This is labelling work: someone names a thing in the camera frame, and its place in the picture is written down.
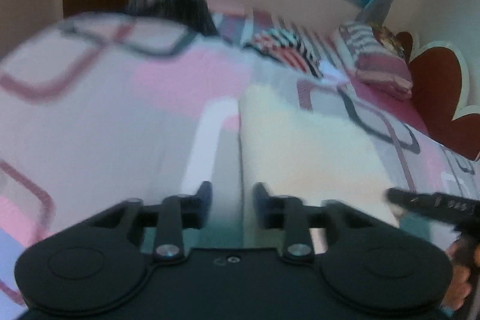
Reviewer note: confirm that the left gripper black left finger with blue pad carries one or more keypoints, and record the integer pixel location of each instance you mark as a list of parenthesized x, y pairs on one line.
[(168, 220)]

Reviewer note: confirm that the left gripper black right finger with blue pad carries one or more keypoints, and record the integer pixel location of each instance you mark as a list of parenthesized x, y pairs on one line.
[(295, 219)]

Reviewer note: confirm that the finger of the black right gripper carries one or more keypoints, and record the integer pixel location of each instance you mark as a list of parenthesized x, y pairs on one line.
[(460, 212)]

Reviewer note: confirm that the cream cloth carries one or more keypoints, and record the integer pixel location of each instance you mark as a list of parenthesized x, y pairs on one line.
[(315, 157)]

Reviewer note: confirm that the person's right hand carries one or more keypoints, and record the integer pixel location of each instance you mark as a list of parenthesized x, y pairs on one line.
[(459, 288)]

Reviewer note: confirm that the patterned pink grey bedsheet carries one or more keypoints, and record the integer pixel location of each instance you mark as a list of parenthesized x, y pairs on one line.
[(101, 108)]

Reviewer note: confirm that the red white scalloped headboard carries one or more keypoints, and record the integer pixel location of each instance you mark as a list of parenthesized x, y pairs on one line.
[(440, 94)]

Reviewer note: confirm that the white folded cloth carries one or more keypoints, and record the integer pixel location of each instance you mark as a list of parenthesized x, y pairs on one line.
[(332, 75)]

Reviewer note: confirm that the striped pink grey pillow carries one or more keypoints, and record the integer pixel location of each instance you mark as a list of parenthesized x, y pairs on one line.
[(364, 58)]

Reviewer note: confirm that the striped red black white garment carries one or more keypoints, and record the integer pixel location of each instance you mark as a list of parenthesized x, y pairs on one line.
[(286, 48)]

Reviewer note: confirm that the colourful printed cushion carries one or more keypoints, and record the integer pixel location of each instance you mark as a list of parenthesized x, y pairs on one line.
[(388, 40)]

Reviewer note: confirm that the dark green black garment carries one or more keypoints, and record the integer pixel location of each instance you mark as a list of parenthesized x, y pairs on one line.
[(194, 14)]

